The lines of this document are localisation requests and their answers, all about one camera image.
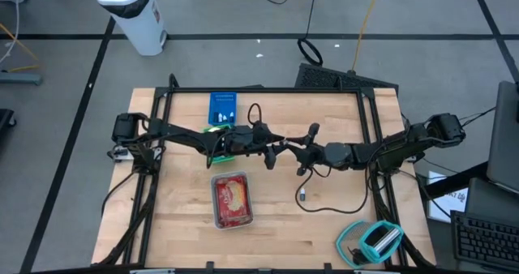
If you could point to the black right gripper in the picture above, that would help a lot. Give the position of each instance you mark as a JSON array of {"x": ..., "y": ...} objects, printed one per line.
[{"x": 316, "y": 154}]

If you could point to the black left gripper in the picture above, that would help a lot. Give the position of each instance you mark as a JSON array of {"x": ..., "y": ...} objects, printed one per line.
[{"x": 247, "y": 140}]

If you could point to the large red snack packet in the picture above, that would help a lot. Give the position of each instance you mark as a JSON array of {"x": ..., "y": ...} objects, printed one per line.
[{"x": 231, "y": 197}]

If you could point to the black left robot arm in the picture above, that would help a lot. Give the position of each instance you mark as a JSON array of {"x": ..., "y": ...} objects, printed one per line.
[{"x": 178, "y": 134}]

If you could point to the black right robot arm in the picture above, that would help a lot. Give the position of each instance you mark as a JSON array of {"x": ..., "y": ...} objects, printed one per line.
[{"x": 389, "y": 150}]

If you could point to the green plastic bin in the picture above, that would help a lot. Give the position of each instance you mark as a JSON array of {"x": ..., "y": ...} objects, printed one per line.
[{"x": 225, "y": 159}]

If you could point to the blue plastic bin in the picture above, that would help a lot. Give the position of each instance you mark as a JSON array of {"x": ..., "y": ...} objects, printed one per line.
[{"x": 223, "y": 104}]

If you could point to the black perforated panel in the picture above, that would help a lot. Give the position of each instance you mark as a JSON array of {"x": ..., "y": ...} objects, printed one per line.
[{"x": 324, "y": 77}]

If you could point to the teal oval mesh sieve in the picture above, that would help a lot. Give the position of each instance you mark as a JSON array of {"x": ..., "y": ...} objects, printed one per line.
[{"x": 344, "y": 241}]

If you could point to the black table clamp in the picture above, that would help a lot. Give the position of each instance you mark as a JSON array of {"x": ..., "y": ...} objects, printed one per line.
[
  {"x": 209, "y": 266},
  {"x": 327, "y": 267}
]

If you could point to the white flat bar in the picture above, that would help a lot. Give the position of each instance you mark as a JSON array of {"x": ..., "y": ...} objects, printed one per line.
[
  {"x": 152, "y": 271},
  {"x": 377, "y": 272}
]

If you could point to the white paper sheet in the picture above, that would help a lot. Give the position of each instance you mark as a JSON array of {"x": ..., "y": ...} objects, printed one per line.
[{"x": 446, "y": 203}]

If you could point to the black slanted bar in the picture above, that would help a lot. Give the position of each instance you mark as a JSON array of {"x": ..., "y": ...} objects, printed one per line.
[{"x": 454, "y": 181}]

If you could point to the white trash bin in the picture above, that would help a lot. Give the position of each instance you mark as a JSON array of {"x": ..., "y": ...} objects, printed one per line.
[{"x": 134, "y": 18}]

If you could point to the dark grey flat device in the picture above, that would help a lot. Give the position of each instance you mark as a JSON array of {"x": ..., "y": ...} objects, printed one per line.
[{"x": 494, "y": 203}]

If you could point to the black keyboard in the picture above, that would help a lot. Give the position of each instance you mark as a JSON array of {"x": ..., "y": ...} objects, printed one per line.
[{"x": 486, "y": 241}]

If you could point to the grey blue stand foot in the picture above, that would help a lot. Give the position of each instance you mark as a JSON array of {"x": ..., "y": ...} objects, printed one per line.
[{"x": 20, "y": 78}]

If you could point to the black chair base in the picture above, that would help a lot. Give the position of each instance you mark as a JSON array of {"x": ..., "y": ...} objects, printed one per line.
[{"x": 6, "y": 120}]

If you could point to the black metal table frame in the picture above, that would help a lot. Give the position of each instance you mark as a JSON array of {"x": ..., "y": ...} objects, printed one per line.
[{"x": 284, "y": 90}]

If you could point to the teal frame metal roller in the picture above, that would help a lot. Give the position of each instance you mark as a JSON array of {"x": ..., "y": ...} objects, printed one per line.
[{"x": 389, "y": 239}]

